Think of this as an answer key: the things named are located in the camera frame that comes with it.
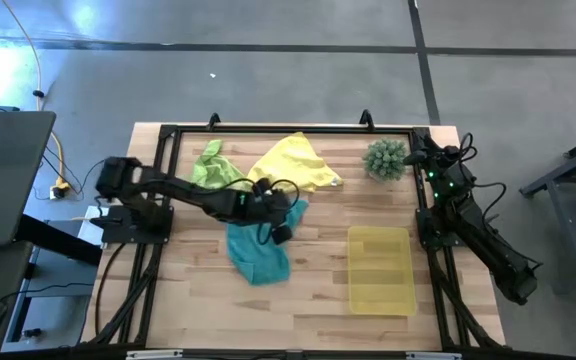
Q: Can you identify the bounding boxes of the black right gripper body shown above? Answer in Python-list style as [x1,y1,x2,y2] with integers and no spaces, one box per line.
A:
[426,144,469,184]

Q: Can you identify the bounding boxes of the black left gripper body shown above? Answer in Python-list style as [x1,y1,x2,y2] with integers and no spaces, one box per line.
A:
[247,185,295,229]

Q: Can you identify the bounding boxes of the teal microfiber towel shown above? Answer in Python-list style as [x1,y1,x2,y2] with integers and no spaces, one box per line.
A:
[226,198,310,287]

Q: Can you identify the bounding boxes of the yellow microfiber towel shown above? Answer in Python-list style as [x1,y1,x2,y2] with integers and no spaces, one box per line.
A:
[246,131,345,195]

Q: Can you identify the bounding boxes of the green microfiber towel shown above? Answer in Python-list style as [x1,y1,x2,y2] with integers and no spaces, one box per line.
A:
[189,139,254,192]

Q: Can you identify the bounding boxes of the yellow translucent plastic basket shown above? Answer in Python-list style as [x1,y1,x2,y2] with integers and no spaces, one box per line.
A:
[346,225,418,317]

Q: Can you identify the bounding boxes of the artificial green potted plant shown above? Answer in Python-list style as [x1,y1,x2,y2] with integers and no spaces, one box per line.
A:
[361,138,410,183]

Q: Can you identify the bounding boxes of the dark side table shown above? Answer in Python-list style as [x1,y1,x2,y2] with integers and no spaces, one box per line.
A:
[519,127,576,296]

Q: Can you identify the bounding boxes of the white sheet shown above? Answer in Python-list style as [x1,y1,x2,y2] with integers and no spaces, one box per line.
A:
[76,204,105,247]

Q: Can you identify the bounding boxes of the grey metal shelf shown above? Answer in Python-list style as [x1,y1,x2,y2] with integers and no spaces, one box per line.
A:
[5,247,97,346]

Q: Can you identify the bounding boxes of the black aluminium table frame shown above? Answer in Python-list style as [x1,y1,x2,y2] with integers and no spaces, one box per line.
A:
[81,122,507,351]

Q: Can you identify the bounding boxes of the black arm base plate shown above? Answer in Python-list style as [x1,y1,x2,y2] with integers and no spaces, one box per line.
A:
[101,207,175,245]
[416,207,464,250]

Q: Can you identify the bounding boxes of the silver table edge bracket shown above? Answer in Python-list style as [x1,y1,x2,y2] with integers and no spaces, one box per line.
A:
[406,351,463,360]
[126,349,184,360]

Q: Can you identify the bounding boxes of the yellow floor cable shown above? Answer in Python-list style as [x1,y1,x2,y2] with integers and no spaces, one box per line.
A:
[0,0,72,194]

